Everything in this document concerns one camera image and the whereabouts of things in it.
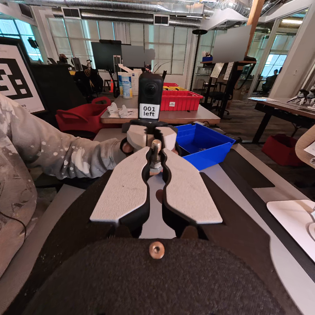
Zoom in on black standing desk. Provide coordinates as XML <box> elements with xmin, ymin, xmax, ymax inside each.
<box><xmin>200</xmin><ymin>60</ymin><xmax>257</xmax><ymax>119</ymax></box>

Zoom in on person's left forearm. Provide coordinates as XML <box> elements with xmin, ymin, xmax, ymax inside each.
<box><xmin>0</xmin><ymin>94</ymin><xmax>127</xmax><ymax>180</ymax></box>

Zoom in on red box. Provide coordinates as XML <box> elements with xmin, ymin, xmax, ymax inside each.
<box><xmin>261</xmin><ymin>134</ymin><xmax>306</xmax><ymax>167</ymax></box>

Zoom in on white tissue box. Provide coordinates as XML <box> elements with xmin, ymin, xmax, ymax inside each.
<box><xmin>118</xmin><ymin>63</ymin><xmax>143</xmax><ymax>96</ymax></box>

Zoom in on black jacket yellow print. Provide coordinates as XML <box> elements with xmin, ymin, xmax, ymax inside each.
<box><xmin>74</xmin><ymin>68</ymin><xmax>104</xmax><ymax>99</ymax></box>

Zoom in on black wall screen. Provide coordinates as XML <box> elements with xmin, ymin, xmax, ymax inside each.
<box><xmin>91</xmin><ymin>40</ymin><xmax>122</xmax><ymax>71</ymax></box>

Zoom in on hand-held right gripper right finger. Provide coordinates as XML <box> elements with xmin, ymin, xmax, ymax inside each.
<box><xmin>161</xmin><ymin>148</ymin><xmax>223</xmax><ymax>225</ymax></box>

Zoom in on blue plastic bin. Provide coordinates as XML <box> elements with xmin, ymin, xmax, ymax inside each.
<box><xmin>173</xmin><ymin>123</ymin><xmax>236</xmax><ymax>171</ymax></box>

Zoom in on slim silver ventilation duct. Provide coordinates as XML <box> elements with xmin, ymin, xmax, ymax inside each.
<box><xmin>81</xmin><ymin>12</ymin><xmax>203</xmax><ymax>28</ymax></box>

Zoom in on wooden desk black legs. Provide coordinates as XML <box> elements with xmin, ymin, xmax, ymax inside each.
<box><xmin>247</xmin><ymin>97</ymin><xmax>315</xmax><ymax>144</ymax></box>

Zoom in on silver hex bolt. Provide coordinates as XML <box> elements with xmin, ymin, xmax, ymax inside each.
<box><xmin>151</xmin><ymin>139</ymin><xmax>163</xmax><ymax>164</ymax></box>

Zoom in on person's grey printed sweatshirt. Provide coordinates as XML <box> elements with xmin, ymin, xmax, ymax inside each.
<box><xmin>0</xmin><ymin>148</ymin><xmax>38</xmax><ymax>278</ymax></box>

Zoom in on wooden support post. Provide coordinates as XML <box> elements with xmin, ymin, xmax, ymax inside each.
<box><xmin>246</xmin><ymin>0</ymin><xmax>265</xmax><ymax>26</ymax></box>

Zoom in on black silver desk tools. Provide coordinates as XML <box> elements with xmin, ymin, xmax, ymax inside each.
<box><xmin>287</xmin><ymin>86</ymin><xmax>315</xmax><ymax>107</ymax></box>

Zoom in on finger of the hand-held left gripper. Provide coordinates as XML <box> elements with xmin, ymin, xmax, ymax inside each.
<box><xmin>154</xmin><ymin>126</ymin><xmax>178</xmax><ymax>151</ymax></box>
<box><xmin>126</xmin><ymin>124</ymin><xmax>148</xmax><ymax>152</ymax></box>

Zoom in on white black marker board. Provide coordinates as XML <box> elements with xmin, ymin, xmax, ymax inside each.
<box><xmin>0</xmin><ymin>37</ymin><xmax>46</xmax><ymax>114</ymax></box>

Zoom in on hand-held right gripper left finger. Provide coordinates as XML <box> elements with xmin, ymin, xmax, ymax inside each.
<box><xmin>90</xmin><ymin>147</ymin><xmax>151</xmax><ymax>225</ymax></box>

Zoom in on blue white wipes canister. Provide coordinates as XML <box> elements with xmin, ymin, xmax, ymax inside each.
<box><xmin>122</xmin><ymin>73</ymin><xmax>133</xmax><ymax>99</ymax></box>

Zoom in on large black panel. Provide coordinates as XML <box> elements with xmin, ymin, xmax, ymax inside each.
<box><xmin>30</xmin><ymin>63</ymin><xmax>87</xmax><ymax>114</ymax></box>

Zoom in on thin black cable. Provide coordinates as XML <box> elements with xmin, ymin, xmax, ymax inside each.
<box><xmin>0</xmin><ymin>212</ymin><xmax>27</xmax><ymax>238</ymax></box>

